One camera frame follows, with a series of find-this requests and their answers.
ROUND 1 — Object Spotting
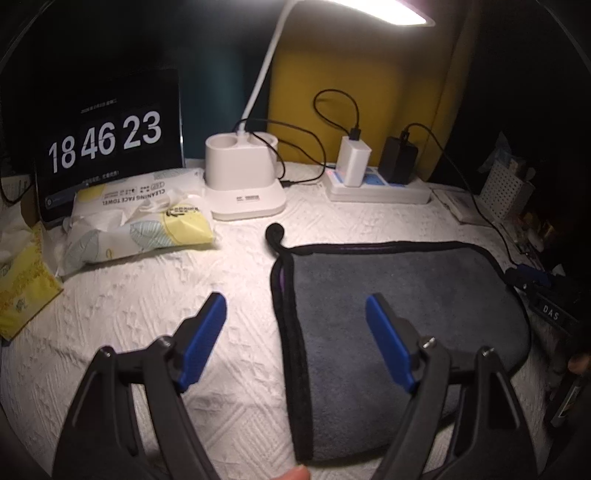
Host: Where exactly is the black lamp cable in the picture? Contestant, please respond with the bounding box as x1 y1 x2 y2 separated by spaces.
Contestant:
235 119 328 188

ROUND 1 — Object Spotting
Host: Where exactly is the yellow tissue packet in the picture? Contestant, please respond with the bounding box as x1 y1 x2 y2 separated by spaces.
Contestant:
0 226 64 342

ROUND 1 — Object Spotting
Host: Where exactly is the white desk lamp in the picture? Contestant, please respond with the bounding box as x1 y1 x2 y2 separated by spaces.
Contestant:
204 0 437 221

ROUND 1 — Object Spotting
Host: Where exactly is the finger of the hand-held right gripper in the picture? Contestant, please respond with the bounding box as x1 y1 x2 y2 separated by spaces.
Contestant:
505 265 555 291

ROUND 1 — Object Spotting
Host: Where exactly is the black charger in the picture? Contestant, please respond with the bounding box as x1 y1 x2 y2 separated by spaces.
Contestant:
379 136 419 184

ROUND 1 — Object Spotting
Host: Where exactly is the yellow cushion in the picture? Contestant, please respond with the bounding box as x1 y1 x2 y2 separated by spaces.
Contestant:
268 25 462 182

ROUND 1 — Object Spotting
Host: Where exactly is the face towel pack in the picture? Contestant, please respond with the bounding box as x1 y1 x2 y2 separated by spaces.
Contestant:
60 168 217 278

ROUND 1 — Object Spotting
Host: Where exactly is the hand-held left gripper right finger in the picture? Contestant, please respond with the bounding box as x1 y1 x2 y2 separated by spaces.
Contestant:
366 294 539 480

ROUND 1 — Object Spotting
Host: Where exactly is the white power strip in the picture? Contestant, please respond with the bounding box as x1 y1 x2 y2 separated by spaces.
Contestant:
325 168 432 203

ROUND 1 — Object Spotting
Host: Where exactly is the white charger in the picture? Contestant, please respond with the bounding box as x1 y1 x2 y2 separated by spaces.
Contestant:
336 136 372 188

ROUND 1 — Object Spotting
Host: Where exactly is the white perforated basket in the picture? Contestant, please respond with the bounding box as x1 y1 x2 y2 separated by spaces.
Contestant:
480 161 536 222

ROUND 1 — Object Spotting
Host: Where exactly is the grey towel with black border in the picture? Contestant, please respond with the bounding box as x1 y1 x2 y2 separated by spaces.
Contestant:
264 223 532 464

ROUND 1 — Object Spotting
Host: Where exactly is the black white-charger cable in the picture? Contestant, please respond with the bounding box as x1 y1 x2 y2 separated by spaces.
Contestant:
314 89 362 141

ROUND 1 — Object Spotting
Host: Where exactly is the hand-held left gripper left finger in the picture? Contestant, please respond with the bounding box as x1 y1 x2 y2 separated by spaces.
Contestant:
48 292 227 480

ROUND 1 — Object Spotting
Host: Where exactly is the flat white box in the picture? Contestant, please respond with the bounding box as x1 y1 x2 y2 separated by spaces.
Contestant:
434 189 492 227

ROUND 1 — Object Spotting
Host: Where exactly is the black tablet clock screen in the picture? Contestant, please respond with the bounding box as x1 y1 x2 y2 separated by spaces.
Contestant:
34 69 185 227

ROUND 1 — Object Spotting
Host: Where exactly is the black black-charger cable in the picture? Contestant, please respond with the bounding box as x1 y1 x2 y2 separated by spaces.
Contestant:
401 123 520 268

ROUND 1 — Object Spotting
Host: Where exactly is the white textured table cloth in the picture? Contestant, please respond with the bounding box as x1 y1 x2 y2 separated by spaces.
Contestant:
0 157 555 480

